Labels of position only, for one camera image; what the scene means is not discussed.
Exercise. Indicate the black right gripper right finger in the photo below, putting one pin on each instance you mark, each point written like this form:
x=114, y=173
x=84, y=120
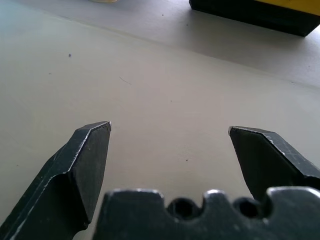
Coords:
x=265, y=160

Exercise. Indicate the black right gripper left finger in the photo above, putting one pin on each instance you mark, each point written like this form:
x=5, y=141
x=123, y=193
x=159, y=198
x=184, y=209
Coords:
x=75, y=172

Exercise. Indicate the black and yellow box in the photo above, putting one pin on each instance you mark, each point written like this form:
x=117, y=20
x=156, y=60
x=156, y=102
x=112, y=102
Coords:
x=255, y=15

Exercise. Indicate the cream white object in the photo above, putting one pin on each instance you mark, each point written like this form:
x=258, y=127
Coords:
x=103, y=1

